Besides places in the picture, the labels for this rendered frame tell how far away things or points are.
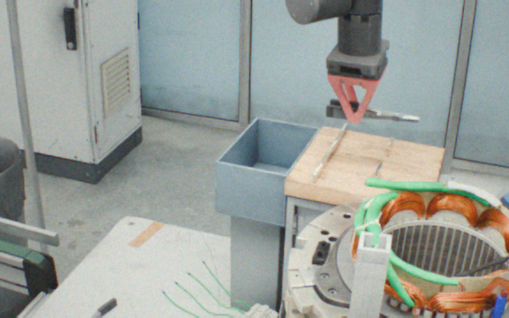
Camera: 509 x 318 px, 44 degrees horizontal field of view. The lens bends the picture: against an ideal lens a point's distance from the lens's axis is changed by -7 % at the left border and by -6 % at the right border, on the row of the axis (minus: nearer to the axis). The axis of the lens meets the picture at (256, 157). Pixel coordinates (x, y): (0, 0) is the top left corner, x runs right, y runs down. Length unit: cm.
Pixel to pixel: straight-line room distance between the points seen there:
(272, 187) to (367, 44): 25
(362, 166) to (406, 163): 7
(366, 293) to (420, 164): 42
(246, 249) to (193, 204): 187
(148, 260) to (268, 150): 31
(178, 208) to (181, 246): 160
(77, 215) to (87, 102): 49
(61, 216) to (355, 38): 220
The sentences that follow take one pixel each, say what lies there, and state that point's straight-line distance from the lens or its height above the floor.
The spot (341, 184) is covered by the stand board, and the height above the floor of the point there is 106.
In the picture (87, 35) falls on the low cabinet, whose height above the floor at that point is 71.
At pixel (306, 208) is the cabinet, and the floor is 102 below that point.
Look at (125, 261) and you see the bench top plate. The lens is 124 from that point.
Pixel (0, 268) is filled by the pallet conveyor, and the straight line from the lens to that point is 138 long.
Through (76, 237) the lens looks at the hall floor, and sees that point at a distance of 274.
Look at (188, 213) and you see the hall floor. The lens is 284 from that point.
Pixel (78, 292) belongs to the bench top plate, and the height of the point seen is 78.
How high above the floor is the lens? 151
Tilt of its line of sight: 27 degrees down
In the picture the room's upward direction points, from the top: 1 degrees clockwise
